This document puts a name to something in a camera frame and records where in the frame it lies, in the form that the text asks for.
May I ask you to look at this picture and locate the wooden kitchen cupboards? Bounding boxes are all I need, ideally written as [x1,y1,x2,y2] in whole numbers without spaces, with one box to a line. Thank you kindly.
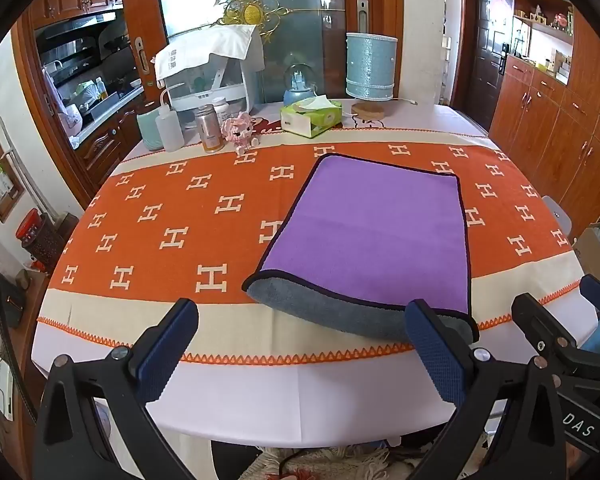
[10,0,168,206]

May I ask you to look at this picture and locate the red container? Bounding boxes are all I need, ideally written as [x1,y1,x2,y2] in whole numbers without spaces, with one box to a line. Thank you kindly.
[15,208,44,249]

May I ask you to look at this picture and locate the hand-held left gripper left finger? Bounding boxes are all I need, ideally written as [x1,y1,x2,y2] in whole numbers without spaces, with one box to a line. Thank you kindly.
[32,298,200,480]

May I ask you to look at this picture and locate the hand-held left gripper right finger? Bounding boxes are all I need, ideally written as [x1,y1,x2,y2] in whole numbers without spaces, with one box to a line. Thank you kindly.
[404,299,569,480]

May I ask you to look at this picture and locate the white countertop appliance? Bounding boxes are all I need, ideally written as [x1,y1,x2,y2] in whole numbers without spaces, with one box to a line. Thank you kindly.
[155,49,262,117]

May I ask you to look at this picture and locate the gold ornament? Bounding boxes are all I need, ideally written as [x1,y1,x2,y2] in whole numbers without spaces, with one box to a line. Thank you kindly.
[214,0,287,45]

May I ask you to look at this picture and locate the brown bottle with silver cap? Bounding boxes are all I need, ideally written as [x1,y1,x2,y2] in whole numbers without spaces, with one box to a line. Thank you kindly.
[194,104,226,154]

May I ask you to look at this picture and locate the orange patterned blanket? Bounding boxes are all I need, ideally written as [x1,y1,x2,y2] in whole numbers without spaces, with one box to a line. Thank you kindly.
[36,127,588,365]

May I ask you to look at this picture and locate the white cloth cover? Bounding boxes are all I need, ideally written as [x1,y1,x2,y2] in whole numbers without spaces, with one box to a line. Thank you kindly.
[153,24,266,81]

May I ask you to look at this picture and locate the blue table lamp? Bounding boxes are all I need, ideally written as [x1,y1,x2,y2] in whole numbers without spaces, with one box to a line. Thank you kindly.
[345,32,399,120]

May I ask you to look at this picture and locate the dark entrance door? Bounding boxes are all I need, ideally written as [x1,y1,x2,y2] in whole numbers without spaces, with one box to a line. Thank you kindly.
[471,0,515,132]

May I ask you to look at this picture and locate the purple towel with grey back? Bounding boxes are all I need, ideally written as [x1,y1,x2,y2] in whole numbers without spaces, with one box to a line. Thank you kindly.
[242,152,481,344]

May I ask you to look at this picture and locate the pale green cup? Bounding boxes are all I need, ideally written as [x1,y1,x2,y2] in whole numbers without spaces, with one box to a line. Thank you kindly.
[136,104,164,152]

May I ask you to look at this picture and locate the wooden wall cabinet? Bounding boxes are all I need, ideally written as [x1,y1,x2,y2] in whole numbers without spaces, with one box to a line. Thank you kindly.
[487,0,600,239]

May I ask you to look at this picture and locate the grey chair back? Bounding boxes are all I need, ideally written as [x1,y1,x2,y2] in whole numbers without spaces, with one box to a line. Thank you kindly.
[541,194,574,237]

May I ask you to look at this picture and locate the white squeeze bottle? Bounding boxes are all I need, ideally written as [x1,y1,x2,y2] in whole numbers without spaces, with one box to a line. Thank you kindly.
[154,87,186,154]

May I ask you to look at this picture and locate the glass sliding door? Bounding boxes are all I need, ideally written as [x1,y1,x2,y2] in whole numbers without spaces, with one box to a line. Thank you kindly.
[154,0,396,103]

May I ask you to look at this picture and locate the blue snow globe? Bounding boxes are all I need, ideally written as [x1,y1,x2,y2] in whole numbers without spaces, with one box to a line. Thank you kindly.
[283,63,319,107]

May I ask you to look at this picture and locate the cardboard box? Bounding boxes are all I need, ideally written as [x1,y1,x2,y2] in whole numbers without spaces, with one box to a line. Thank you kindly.
[571,221,600,283]

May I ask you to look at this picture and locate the green tissue box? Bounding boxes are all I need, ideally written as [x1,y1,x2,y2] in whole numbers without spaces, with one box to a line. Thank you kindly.
[280,96,344,139]

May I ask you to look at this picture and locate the pink toy figure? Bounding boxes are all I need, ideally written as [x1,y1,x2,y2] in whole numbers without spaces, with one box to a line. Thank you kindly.
[221,114,262,156]

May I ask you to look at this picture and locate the shaggy rug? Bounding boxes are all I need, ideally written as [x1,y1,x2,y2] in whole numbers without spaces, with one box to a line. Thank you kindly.
[240,446,433,480]

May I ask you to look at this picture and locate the brown wicker basket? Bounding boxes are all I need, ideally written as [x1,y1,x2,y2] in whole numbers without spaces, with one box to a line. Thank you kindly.
[29,213,79,274]

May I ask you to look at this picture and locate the orange patterned tablecloth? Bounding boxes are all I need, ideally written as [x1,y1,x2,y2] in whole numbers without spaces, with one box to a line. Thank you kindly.
[30,97,600,450]

